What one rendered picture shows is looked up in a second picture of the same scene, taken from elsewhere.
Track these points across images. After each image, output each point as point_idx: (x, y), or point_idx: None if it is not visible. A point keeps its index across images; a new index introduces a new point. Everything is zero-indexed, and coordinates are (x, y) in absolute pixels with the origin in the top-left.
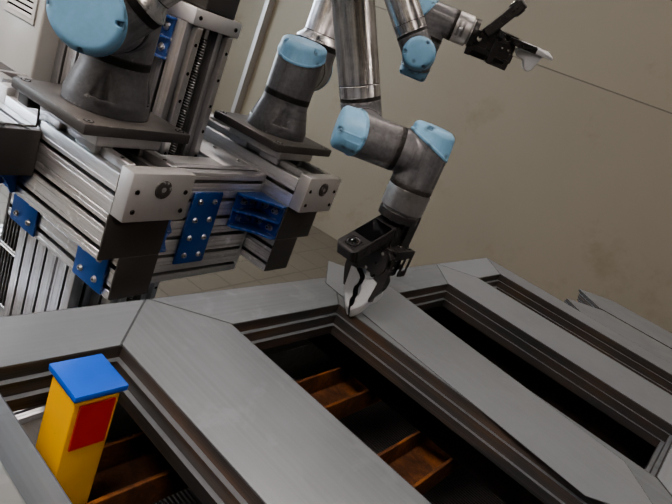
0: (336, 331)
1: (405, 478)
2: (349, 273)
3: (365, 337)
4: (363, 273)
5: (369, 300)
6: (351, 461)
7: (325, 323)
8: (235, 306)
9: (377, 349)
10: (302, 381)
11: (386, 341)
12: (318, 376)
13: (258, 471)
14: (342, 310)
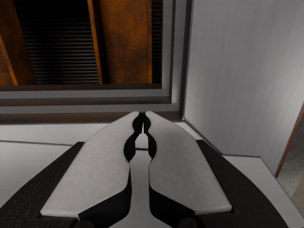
0: (149, 87)
1: (3, 63)
2: (208, 173)
3: (83, 104)
4: (163, 220)
5: (76, 144)
6: None
7: (170, 71)
8: None
9: (48, 103)
10: (147, 31)
11: (30, 121)
12: (148, 66)
13: None
14: (167, 117)
